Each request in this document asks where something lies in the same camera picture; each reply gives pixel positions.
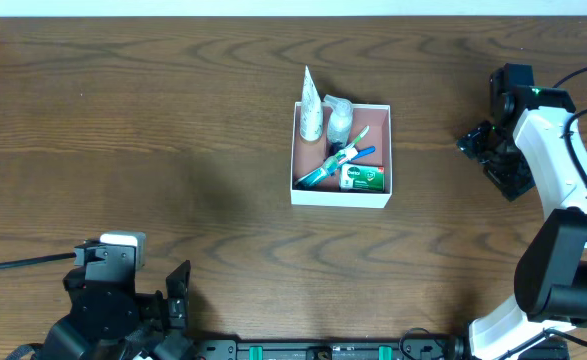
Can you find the blue disposable razor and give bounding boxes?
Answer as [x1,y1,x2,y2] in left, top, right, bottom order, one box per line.
[357,146,376,158]

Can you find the green white toothbrush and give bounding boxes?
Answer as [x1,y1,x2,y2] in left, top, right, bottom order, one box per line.
[322,126,369,176]

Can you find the green white soap box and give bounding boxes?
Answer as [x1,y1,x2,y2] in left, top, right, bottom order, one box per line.
[339,163,385,193]

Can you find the clear pump bottle blue liquid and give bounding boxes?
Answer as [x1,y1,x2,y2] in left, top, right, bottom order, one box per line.
[324,95,353,154]

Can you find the red green toothpaste tube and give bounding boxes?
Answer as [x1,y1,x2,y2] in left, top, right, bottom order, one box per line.
[293,163,333,190]

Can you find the white conditioner tube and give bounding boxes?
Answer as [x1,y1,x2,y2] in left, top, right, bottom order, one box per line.
[300,67,323,142]

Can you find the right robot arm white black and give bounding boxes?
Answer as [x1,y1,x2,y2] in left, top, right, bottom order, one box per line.
[442,63,587,359]

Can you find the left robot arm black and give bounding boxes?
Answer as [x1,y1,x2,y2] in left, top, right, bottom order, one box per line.
[6,240,197,360]

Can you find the white box with pink interior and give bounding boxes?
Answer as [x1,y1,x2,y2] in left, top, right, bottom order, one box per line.
[289,102,393,208]

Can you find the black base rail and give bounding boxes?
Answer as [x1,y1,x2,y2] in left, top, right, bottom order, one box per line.
[191,334,471,360]

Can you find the right black cable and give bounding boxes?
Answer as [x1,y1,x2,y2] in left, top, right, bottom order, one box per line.
[492,62,587,360]

